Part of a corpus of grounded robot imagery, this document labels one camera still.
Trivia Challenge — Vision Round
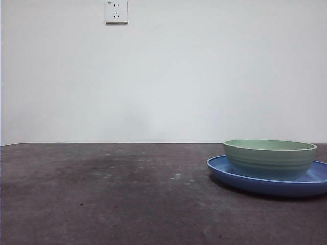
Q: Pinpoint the green ribbed bowl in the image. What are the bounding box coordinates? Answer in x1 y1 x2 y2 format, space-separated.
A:
223 139 318 181

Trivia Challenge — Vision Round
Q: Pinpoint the white wall socket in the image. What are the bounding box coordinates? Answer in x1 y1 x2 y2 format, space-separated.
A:
105 0 129 26

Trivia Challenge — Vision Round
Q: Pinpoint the blue plate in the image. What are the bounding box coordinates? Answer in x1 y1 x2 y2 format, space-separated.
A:
206 155 327 197

